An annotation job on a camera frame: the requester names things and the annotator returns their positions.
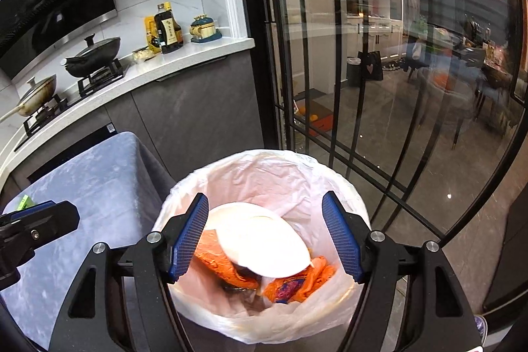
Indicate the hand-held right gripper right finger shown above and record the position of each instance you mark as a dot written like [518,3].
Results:
[342,236]

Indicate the orange floor mat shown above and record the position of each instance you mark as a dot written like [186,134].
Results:
[321,123]

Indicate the orange foam fruit net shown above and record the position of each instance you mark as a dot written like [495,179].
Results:
[214,257]

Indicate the black wok with lid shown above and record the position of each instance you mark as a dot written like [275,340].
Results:
[95,55]

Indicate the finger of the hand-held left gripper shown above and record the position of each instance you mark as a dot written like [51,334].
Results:
[35,207]
[57,218]

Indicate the black framed glass door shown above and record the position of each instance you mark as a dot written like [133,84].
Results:
[255,47]

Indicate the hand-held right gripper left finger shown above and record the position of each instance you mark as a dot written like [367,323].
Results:
[192,236]

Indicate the black gas stove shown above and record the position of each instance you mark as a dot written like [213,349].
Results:
[95,82]

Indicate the frying pan with glass lid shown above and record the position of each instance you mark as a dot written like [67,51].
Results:
[37,94]

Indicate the dark sauce bottle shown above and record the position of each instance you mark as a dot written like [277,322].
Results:
[168,32]

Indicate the yellow food packet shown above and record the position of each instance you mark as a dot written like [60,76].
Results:
[149,34]

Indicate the black tote bag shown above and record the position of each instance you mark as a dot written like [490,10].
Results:
[371,67]

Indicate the black range hood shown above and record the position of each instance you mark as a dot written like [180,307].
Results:
[53,5]

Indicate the green cardboard box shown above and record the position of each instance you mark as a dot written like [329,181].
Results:
[24,203]

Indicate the green spice jar set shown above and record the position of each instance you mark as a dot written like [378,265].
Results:
[204,30]

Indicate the bin with white liner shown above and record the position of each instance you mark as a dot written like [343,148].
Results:
[264,179]

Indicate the grey kitchen cabinet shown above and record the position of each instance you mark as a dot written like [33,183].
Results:
[185,108]

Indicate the red instant noodle bowl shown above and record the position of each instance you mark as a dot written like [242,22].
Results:
[264,240]

